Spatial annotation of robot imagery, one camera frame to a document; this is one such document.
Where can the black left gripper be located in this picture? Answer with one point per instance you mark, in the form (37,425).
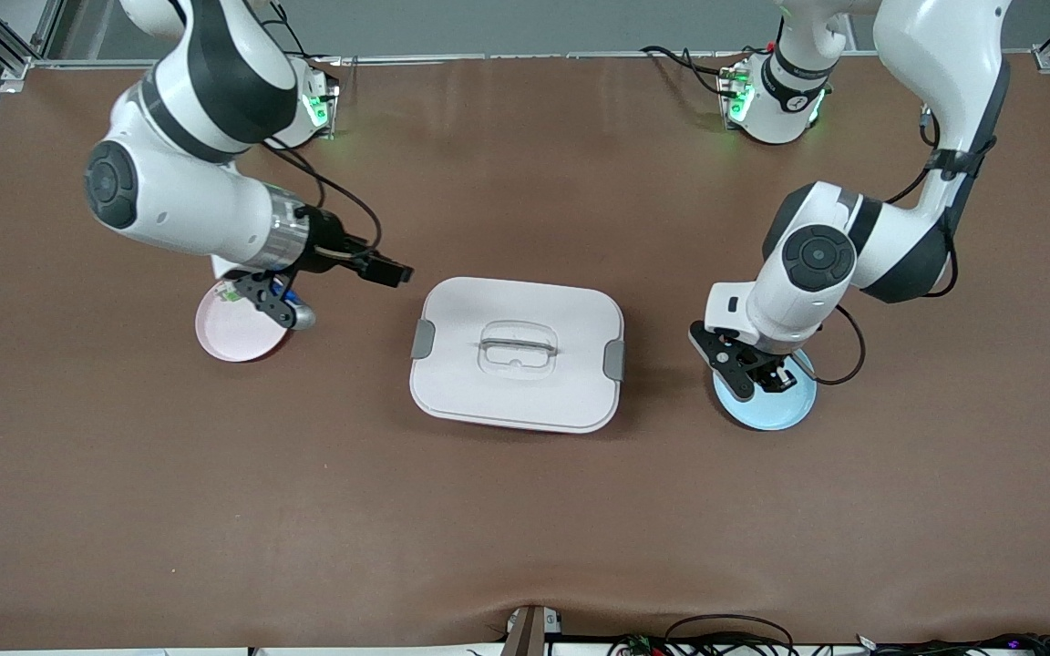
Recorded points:
(774,372)

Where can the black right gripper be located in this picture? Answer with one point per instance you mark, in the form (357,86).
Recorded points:
(329,252)

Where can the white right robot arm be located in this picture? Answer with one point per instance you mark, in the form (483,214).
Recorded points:
(188,196)

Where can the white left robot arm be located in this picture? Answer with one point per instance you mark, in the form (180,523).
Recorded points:
(817,264)

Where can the white lidded box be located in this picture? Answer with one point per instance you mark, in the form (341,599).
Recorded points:
(516,392)

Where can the light blue round plate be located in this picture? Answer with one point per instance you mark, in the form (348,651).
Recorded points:
(776,410)

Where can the pink round plate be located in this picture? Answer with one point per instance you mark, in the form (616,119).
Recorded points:
(238,333)

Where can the green and white switch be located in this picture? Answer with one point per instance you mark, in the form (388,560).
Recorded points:
(231,293)

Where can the metal table edge bracket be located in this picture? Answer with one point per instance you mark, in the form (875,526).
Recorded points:
(530,630)

